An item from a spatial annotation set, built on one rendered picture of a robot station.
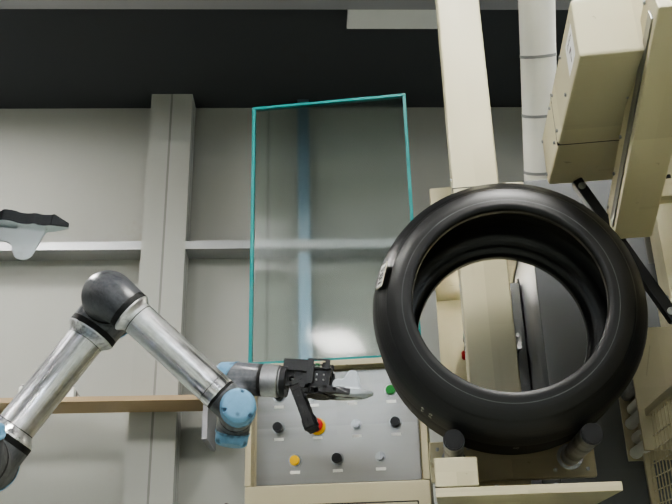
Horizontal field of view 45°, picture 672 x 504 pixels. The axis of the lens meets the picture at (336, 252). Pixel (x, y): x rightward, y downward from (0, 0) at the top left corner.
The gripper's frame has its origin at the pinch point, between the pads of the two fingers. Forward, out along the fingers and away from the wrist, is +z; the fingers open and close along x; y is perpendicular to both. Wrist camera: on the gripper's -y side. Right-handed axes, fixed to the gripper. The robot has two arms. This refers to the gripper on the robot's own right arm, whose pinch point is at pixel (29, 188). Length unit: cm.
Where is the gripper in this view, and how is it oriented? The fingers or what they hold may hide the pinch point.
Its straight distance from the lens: 101.6
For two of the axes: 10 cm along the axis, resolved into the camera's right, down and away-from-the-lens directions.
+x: -4.1, -4.6, -7.9
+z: 9.1, -1.7, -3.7
